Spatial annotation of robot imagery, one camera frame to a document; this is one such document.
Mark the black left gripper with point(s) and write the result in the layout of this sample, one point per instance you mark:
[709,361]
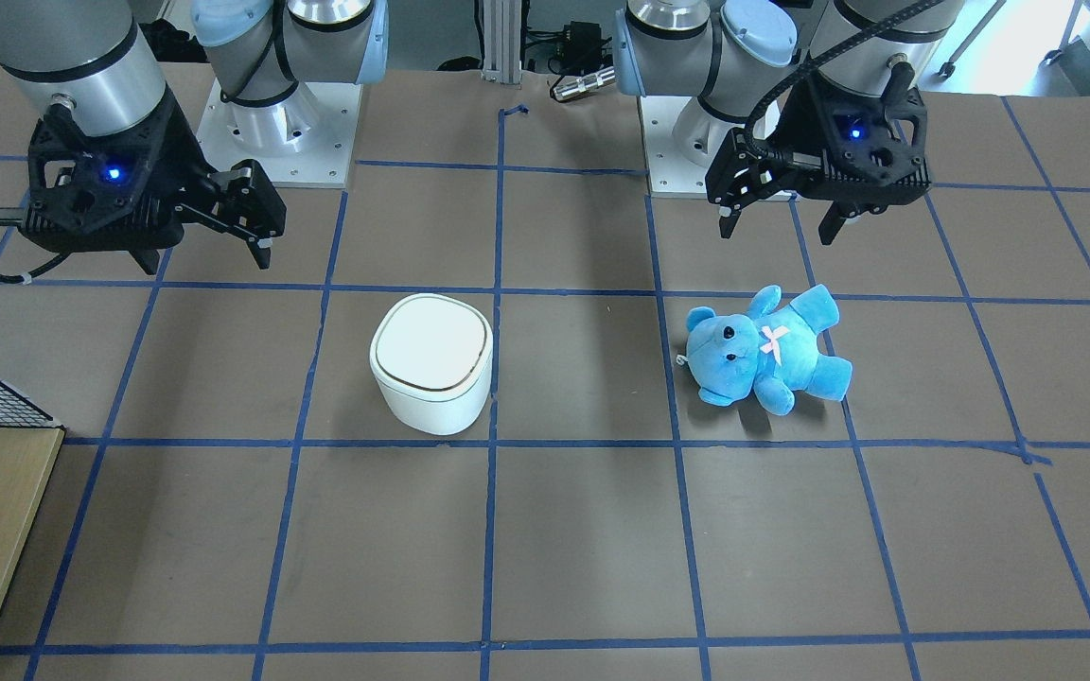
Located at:
[790,125]

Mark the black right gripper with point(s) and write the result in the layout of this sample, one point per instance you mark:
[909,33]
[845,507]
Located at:
[179,159]

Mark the white trash can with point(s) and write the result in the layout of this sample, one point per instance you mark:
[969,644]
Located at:
[432,359]

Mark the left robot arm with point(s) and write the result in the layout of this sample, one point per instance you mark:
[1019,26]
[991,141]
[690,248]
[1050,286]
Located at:
[741,59]

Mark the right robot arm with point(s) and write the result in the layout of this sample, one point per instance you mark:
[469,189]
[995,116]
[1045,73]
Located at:
[94,56]

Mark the blue teddy bear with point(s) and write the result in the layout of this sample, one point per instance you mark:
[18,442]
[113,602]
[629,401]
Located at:
[770,351]

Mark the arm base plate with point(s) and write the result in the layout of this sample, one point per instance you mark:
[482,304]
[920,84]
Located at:
[680,140]
[304,142]

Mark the aluminium frame post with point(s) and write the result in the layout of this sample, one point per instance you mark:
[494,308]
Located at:
[501,24]

